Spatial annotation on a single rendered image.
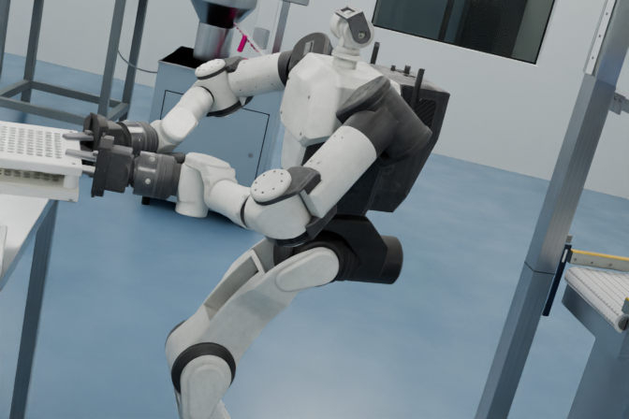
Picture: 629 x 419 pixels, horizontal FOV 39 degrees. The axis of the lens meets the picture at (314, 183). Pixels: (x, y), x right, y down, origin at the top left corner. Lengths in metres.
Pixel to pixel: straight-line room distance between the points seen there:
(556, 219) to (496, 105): 4.99
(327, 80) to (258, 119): 2.64
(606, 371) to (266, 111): 2.52
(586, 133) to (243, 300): 0.91
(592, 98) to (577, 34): 5.05
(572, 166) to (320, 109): 0.73
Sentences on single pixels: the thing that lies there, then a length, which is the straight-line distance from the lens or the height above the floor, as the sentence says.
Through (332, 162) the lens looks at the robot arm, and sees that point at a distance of 1.58.
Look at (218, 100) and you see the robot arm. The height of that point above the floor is 1.12.
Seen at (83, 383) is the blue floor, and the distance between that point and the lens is 3.07.
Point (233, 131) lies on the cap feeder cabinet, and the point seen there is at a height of 0.50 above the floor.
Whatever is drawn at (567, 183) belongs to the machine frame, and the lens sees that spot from 2.25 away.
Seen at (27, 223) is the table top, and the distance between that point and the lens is 1.95.
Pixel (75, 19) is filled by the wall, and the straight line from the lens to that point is 7.42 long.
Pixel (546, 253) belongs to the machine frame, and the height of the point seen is 0.94.
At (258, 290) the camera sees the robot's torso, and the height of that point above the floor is 0.82.
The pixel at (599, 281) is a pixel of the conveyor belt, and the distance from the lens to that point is 2.28.
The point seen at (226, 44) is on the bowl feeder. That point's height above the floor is 0.87.
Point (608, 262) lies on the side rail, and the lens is 2.37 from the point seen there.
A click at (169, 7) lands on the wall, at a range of 7.21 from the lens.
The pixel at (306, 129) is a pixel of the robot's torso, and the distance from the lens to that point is 1.80.
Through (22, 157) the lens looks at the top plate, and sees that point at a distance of 1.74.
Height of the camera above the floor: 1.61
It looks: 17 degrees down
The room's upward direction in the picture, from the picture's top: 13 degrees clockwise
